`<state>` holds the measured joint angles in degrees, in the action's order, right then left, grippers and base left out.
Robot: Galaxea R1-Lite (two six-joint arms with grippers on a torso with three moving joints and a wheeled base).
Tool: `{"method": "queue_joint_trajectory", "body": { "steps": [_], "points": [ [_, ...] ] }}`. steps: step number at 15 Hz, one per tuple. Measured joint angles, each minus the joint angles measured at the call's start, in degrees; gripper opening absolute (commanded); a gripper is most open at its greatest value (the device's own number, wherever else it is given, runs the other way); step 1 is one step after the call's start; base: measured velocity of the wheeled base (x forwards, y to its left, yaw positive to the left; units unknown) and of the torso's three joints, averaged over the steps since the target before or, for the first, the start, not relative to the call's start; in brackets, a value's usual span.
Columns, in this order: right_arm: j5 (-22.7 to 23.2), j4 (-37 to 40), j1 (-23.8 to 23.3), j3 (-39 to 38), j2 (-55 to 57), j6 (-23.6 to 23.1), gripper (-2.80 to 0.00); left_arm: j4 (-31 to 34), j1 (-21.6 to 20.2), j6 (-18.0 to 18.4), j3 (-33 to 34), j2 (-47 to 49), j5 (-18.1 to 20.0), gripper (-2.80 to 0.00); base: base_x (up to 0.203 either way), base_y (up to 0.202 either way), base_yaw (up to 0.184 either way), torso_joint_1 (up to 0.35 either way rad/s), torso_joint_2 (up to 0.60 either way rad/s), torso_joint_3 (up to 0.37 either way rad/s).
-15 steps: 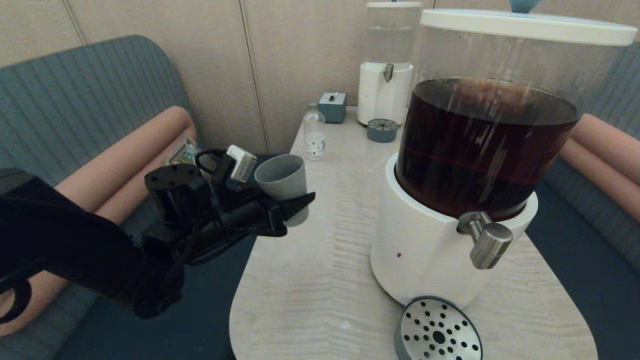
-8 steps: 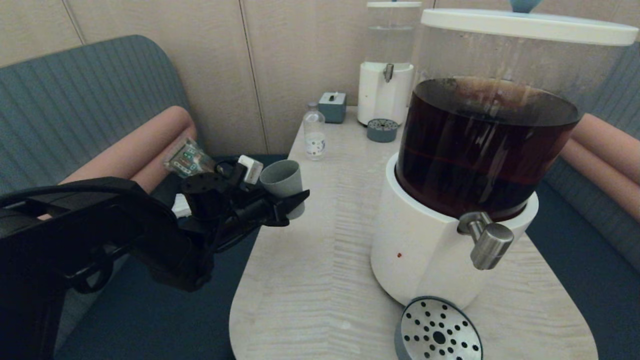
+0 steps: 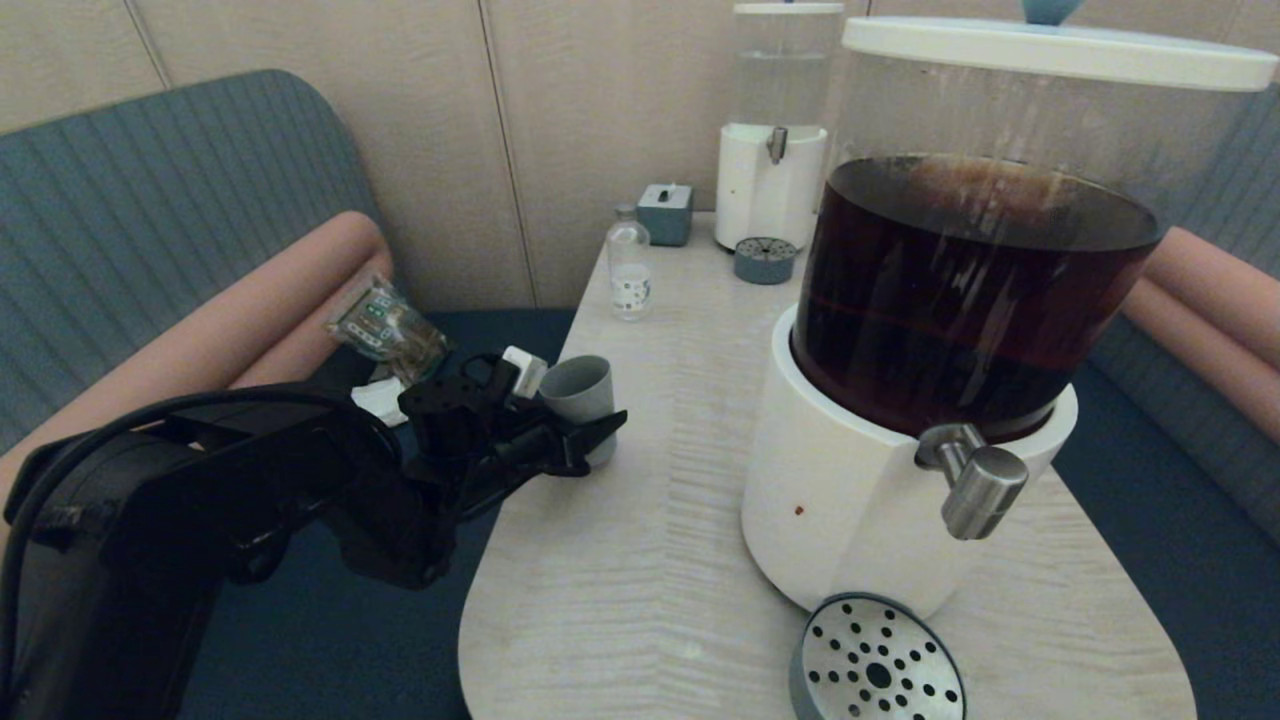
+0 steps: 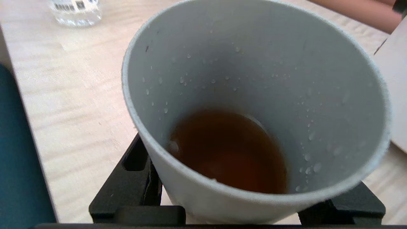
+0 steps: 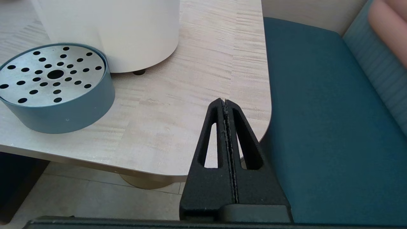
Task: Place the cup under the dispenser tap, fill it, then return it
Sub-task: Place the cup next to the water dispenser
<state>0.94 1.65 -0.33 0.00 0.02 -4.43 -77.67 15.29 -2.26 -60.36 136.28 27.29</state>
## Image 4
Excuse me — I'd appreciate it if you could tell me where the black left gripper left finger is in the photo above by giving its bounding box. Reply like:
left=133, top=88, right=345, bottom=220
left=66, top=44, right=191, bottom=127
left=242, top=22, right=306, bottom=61
left=89, top=132, right=187, bottom=225

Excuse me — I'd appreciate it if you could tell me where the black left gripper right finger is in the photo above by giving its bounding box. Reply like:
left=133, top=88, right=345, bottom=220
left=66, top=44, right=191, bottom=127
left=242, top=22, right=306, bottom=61
left=297, top=181, right=387, bottom=227

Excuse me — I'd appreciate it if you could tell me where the grey plastic cup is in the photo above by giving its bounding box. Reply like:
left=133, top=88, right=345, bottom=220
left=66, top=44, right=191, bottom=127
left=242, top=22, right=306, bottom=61
left=121, top=0, right=392, bottom=225

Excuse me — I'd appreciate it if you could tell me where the clear plastic bottle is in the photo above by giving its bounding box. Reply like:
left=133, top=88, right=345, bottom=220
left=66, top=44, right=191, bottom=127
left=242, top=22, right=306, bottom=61
left=48, top=0, right=102, bottom=27

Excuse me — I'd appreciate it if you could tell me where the pink bolster cushion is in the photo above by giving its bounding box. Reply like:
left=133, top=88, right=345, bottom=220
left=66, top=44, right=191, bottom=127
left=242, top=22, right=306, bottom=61
left=307, top=0, right=403, bottom=34

